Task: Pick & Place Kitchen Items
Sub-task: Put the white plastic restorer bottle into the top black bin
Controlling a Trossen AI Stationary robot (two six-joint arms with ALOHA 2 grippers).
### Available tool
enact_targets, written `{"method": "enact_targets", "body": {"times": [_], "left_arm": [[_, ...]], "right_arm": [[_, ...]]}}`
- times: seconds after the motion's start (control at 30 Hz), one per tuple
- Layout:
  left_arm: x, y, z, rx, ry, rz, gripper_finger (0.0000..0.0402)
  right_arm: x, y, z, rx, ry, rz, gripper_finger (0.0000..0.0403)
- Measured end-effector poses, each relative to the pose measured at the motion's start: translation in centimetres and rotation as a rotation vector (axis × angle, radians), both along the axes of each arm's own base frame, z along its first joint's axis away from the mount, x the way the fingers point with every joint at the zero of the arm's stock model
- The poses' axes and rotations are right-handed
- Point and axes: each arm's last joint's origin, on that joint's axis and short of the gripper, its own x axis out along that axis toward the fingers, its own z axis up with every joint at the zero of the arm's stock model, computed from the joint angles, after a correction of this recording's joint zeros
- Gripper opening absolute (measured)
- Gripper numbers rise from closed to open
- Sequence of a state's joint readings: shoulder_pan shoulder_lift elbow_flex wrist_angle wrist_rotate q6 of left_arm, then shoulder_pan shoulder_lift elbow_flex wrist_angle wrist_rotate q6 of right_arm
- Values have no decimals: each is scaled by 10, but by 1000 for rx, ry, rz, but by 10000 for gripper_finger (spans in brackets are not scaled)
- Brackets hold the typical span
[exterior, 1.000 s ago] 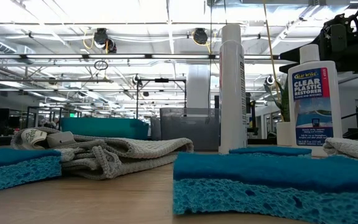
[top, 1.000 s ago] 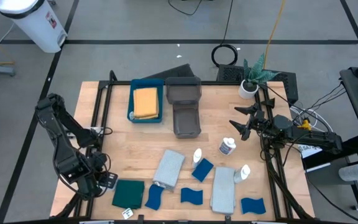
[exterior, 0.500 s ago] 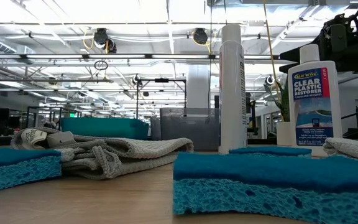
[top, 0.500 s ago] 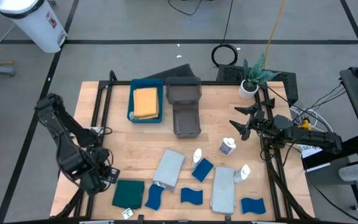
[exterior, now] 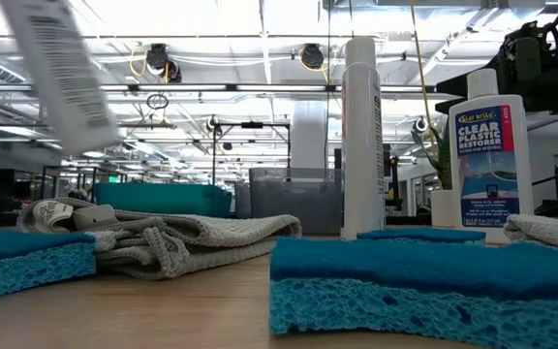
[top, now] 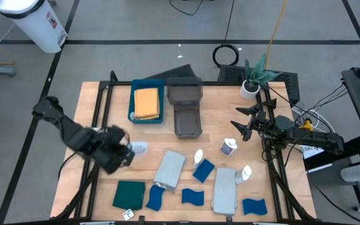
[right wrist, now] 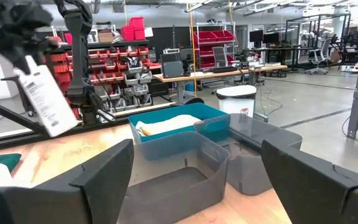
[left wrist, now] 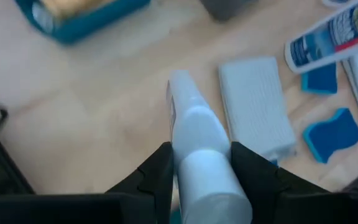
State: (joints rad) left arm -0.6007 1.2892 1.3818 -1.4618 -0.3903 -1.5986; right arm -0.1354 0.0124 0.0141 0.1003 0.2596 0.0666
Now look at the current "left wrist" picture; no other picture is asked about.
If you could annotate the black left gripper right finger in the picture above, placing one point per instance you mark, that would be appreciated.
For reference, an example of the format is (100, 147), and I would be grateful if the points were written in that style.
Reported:
(275, 199)

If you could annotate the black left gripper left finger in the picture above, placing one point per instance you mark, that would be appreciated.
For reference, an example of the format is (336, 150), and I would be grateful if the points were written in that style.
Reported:
(148, 186)

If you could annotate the blue scrub sponge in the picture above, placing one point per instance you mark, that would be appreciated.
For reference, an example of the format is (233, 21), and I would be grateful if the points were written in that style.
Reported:
(273, 162)
(334, 137)
(320, 82)

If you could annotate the yellow cloth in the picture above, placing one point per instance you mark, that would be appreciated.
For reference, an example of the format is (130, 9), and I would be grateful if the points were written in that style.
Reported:
(73, 7)

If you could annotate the teal plastic bin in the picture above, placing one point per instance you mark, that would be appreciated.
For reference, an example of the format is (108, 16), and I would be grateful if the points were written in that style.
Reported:
(104, 23)

